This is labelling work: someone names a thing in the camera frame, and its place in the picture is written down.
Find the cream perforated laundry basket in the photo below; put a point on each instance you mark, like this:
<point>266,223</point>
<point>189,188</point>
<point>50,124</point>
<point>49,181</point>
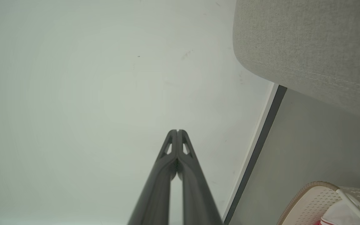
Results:
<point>308,206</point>

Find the white and black baseboard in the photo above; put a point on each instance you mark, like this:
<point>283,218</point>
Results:
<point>255,156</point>

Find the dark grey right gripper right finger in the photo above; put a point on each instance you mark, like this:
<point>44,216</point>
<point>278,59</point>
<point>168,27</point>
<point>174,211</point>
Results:
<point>197,193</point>

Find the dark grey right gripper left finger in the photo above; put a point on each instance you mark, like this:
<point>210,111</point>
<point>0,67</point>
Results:
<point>155,193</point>

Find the grey fabric sofa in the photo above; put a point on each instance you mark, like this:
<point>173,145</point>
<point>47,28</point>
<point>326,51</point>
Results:
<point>311,40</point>

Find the red and white garment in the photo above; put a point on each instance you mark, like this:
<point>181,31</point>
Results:
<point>339,215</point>

